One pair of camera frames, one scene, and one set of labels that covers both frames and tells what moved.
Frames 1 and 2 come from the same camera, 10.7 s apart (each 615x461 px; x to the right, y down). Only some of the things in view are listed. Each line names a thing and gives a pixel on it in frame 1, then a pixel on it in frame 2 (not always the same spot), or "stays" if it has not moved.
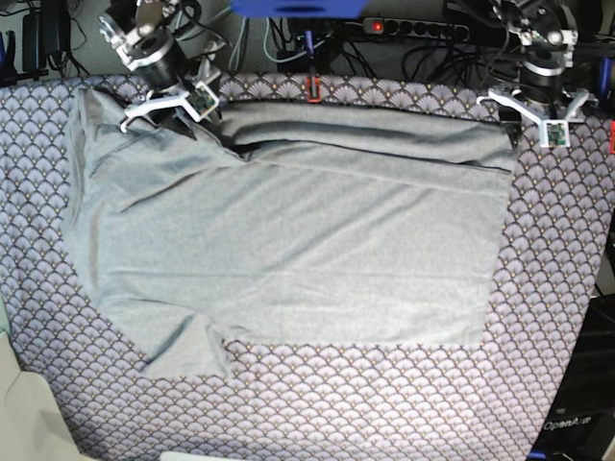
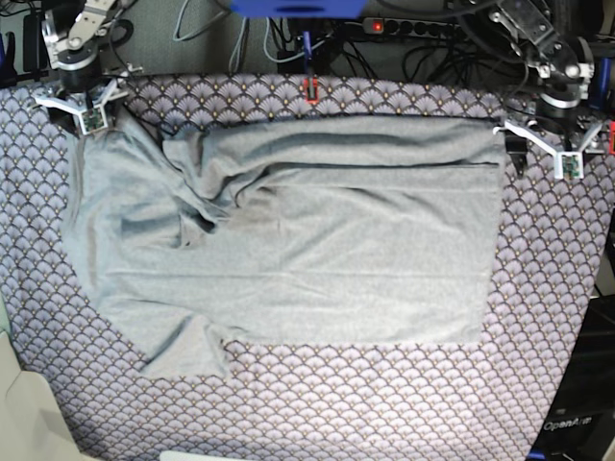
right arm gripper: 155,58 to 84,92
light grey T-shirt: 287,222 stays
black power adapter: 45,33 stays
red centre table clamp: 318,98 stays
